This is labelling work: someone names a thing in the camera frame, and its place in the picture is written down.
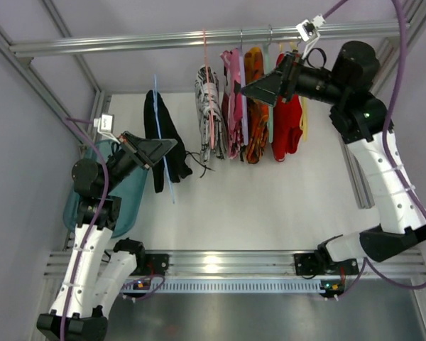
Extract red garment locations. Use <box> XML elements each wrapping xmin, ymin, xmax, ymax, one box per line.
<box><xmin>271</xmin><ymin>53</ymin><xmax>304</xmax><ymax>163</ymax></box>

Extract mint green hanger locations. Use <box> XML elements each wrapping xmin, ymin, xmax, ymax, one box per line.
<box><xmin>263</xmin><ymin>25</ymin><xmax>273</xmax><ymax>144</ymax></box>

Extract black white patterned garment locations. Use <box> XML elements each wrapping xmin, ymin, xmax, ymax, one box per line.
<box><xmin>195</xmin><ymin>65</ymin><xmax>227</xmax><ymax>165</ymax></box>

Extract orange patterned garment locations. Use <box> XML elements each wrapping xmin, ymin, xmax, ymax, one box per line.
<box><xmin>244</xmin><ymin>47</ymin><xmax>268</xmax><ymax>164</ymax></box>

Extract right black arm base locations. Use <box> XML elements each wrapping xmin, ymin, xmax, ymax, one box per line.
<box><xmin>293</xmin><ymin>251</ymin><xmax>359</xmax><ymax>279</ymax></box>

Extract blue hanger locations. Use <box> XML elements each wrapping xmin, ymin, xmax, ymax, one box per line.
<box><xmin>153</xmin><ymin>74</ymin><xmax>175</xmax><ymax>204</ymax></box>

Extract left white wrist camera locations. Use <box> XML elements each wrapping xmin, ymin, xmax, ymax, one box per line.
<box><xmin>93</xmin><ymin>114</ymin><xmax>119</xmax><ymax>143</ymax></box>

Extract black trousers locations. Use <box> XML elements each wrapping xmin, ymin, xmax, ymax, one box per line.
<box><xmin>143</xmin><ymin>90</ymin><xmax>213</xmax><ymax>193</ymax></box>

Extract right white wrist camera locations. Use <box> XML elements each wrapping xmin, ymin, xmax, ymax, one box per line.
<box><xmin>295</xmin><ymin>14</ymin><xmax>326</xmax><ymax>59</ymax></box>

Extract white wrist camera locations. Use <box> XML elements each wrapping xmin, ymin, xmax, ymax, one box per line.
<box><xmin>93</xmin><ymin>114</ymin><xmax>119</xmax><ymax>143</ymax></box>
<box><xmin>295</xmin><ymin>14</ymin><xmax>326</xmax><ymax>59</ymax></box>

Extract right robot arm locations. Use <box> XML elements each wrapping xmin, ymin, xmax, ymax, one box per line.
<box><xmin>241</xmin><ymin>40</ymin><xmax>426</xmax><ymax>272</ymax></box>

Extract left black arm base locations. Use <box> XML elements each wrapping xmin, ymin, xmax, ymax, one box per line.
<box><xmin>131</xmin><ymin>253</ymin><xmax>170</xmax><ymax>276</ymax></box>

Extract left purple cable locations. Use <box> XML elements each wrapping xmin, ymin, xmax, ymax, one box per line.
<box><xmin>58</xmin><ymin>117</ymin><xmax>165</xmax><ymax>341</ymax></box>

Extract lilac hanger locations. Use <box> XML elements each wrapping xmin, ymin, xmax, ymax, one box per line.
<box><xmin>238</xmin><ymin>31</ymin><xmax>249</xmax><ymax>146</ymax></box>

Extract teal plastic bin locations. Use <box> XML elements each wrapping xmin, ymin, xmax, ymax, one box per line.
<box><xmin>63</xmin><ymin>139</ymin><xmax>150</xmax><ymax>239</ymax></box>

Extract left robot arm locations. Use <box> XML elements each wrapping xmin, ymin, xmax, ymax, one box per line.
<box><xmin>36</xmin><ymin>131</ymin><xmax>177</xmax><ymax>340</ymax></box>

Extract pink patterned garment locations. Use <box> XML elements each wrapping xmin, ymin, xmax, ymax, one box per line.
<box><xmin>220</xmin><ymin>48</ymin><xmax>244</xmax><ymax>159</ymax></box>

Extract aluminium frame post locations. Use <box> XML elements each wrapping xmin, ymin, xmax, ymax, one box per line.
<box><xmin>0</xmin><ymin>0</ymin><xmax>111</xmax><ymax>145</ymax></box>
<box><xmin>323</xmin><ymin>1</ymin><xmax>426</xmax><ymax>209</ymax></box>

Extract grey slotted cable duct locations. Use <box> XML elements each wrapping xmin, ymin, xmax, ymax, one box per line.
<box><xmin>121</xmin><ymin>278</ymin><xmax>339</xmax><ymax>294</ymax></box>

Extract aluminium hanging rail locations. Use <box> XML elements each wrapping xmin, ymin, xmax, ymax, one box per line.
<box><xmin>9</xmin><ymin>21</ymin><xmax>399</xmax><ymax>58</ymax></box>

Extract yellow hanger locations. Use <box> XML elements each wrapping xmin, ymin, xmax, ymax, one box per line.
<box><xmin>279</xmin><ymin>42</ymin><xmax>308</xmax><ymax>142</ymax></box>

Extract left aluminium frame post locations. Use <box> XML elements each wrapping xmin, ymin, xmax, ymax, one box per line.
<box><xmin>0</xmin><ymin>0</ymin><xmax>111</xmax><ymax>145</ymax></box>

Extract pink hanger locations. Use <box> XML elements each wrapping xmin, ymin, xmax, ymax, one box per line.
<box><xmin>202</xmin><ymin>28</ymin><xmax>214</xmax><ymax>149</ymax></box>

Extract right aluminium frame post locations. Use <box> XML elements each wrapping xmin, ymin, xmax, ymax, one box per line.
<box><xmin>323</xmin><ymin>1</ymin><xmax>426</xmax><ymax>209</ymax></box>

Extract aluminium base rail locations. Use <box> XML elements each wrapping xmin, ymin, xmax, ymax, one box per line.
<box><xmin>44</xmin><ymin>249</ymin><xmax>426</xmax><ymax>277</ymax></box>

